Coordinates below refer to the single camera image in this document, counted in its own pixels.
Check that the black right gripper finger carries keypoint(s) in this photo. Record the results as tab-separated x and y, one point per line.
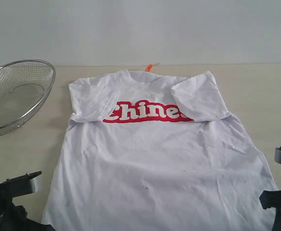
269	199

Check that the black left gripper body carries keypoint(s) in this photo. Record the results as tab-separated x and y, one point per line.
14	217

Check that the white shirt with red print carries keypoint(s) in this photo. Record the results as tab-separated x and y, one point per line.
145	152

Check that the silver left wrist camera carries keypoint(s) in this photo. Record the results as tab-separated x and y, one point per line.
20	186

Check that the metal wire mesh basket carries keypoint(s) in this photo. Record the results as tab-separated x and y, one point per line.
24	87

